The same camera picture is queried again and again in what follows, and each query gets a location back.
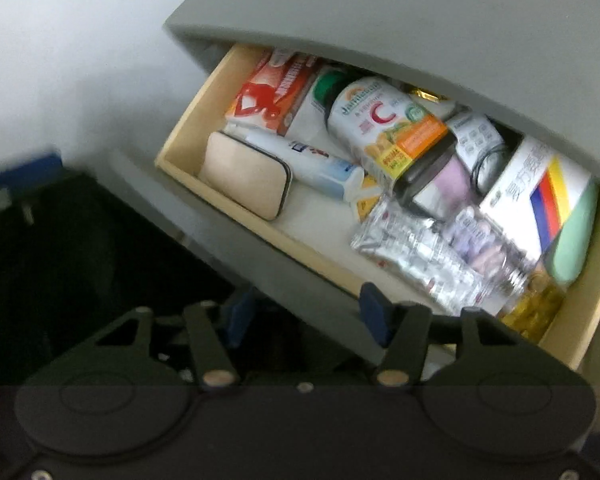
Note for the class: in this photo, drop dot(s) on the gold foil wrapper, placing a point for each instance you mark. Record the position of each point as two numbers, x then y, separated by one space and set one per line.
425 94

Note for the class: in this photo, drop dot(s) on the mint green case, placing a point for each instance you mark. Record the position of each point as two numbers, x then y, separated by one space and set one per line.
575 240

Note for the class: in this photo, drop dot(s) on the white box with green print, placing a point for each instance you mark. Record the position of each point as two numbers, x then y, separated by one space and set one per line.
307 112

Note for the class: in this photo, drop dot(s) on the small yellow and white packet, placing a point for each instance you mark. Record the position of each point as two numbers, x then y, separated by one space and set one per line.
367 203

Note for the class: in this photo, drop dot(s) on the silver blister pack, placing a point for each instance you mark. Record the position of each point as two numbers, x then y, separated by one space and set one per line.
410 245

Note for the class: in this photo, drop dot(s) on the purple pill blister pack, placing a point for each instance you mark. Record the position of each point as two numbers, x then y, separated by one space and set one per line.
475 240

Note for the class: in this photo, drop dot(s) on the yellow capsule blister pack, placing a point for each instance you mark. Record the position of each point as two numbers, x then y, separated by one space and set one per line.
535 310

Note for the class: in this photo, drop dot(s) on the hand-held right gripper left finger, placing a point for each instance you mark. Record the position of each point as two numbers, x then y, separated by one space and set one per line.
240 317

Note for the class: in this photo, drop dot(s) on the beige tin case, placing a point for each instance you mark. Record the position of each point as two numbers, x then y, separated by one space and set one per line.
245 175

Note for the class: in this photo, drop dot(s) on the grey drawer with wooden inside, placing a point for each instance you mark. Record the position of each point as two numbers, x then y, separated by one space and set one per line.
220 240

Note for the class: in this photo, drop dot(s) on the red and white box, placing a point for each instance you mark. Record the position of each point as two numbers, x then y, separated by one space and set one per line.
270 95

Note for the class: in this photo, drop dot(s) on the grey cabinet top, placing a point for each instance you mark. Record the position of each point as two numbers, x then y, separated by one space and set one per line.
405 5

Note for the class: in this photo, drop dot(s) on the white box with coloured stripes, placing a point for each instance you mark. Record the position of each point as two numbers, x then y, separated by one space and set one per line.
525 185

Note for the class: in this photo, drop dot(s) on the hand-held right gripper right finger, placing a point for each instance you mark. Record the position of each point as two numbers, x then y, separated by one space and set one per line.
375 310

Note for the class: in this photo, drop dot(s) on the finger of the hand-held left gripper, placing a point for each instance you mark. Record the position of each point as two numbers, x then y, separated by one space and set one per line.
25 167

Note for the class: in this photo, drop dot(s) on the purple and white box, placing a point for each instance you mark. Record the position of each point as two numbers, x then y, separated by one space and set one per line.
445 185

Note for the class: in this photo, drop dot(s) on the white bottle with grey label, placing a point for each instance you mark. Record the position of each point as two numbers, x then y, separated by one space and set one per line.
472 132

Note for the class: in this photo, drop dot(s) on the vitamin bottle with orange label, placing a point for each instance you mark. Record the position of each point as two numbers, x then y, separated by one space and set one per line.
380 125

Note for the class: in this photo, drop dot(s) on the white tube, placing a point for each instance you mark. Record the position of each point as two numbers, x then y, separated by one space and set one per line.
305 160

